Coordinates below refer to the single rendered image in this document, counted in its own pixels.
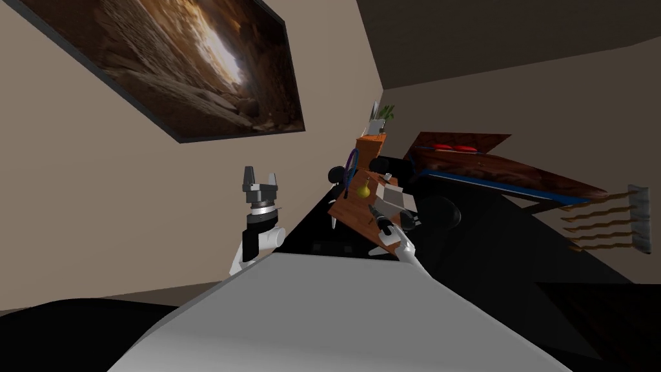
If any brown cave wall picture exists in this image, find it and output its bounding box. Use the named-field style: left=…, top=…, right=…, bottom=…
left=2, top=0, right=306, bottom=145

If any wooden table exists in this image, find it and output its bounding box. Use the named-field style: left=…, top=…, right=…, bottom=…
left=327, top=166, right=420, bottom=257

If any purple blue cable loop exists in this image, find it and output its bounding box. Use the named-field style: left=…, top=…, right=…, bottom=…
left=343, top=148, right=361, bottom=200

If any grey rack with wavy slats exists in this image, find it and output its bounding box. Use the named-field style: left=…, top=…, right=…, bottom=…
left=560, top=183, right=653, bottom=256

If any wooden bed with red pillows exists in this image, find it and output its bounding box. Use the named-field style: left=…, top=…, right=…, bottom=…
left=402, top=131, right=611, bottom=209

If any wooden cabinet with plant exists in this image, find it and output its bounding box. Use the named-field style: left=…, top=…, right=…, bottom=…
left=355, top=100, right=397, bottom=172

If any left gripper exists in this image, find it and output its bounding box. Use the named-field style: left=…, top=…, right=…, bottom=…
left=242, top=165, right=280, bottom=209

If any white box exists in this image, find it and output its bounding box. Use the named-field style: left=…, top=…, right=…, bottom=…
left=374, top=183, right=419, bottom=216

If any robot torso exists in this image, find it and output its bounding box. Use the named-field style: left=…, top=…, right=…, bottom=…
left=105, top=252, right=575, bottom=372

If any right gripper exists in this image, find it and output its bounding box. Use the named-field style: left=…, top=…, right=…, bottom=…
left=367, top=203, right=395, bottom=235

